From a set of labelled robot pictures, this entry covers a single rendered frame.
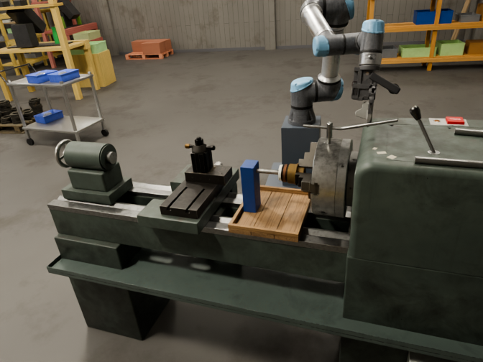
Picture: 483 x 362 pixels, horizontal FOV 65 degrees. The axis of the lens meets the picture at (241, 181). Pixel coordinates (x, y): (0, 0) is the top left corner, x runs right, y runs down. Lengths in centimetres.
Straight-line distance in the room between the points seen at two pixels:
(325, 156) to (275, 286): 70
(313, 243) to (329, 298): 33
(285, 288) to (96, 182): 105
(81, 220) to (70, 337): 84
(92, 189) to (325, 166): 120
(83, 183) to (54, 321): 106
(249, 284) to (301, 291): 25
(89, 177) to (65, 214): 24
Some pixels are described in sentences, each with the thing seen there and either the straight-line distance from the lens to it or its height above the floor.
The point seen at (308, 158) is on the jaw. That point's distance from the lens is 160.
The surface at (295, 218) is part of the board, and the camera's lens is 167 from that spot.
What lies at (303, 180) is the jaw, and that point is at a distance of 148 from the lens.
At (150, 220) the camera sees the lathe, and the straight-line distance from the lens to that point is 173.
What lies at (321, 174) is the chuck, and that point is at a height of 116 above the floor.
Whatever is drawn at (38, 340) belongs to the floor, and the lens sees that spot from 275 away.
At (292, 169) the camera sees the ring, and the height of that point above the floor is 111.
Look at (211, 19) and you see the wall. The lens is 1139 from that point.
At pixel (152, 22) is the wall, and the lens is 1205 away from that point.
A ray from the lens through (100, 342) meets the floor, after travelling 256.
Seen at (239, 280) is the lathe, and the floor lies 54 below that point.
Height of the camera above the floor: 182
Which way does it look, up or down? 28 degrees down
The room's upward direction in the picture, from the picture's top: 5 degrees counter-clockwise
